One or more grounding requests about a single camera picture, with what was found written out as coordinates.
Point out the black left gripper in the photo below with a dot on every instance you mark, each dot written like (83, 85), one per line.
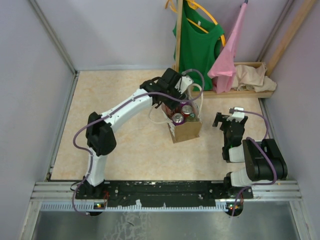
(171, 104)

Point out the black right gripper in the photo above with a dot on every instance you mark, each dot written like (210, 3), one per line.
(220, 118)

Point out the red cola can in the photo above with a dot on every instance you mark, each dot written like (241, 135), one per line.
(174, 111)

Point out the purple soda can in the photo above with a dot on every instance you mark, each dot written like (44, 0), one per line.
(177, 119)
(184, 103)

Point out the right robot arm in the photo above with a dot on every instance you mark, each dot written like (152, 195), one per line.
(263, 161)

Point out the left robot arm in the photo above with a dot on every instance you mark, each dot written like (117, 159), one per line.
(100, 135)

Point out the brown canvas tote bag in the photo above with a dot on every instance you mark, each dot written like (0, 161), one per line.
(183, 132)

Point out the purple soda can front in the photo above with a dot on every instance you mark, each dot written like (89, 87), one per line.
(177, 119)

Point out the red soda can right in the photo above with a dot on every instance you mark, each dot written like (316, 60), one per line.
(186, 110)

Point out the green glass bottle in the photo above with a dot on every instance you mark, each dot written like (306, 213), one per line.
(192, 118)

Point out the beige crumpled cloth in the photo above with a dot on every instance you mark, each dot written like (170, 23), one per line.
(249, 78)

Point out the pink shirt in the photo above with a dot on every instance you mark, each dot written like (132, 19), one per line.
(223, 70)

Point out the green tank top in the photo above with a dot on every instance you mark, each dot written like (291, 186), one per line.
(199, 50)

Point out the yellow clothes hanger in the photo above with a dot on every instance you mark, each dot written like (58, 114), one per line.
(194, 5)

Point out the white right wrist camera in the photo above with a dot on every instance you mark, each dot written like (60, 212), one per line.
(237, 114)

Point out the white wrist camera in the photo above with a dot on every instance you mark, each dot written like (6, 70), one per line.
(183, 84)
(237, 114)

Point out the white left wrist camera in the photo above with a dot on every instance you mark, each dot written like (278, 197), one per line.
(183, 84)

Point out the wooden clothes rack frame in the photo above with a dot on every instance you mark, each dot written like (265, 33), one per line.
(290, 32)

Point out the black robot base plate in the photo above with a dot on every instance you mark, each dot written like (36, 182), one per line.
(155, 194)

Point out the aluminium rail frame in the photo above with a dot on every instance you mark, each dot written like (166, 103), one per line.
(286, 191)

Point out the white cable duct strip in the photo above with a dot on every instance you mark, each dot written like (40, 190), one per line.
(87, 206)

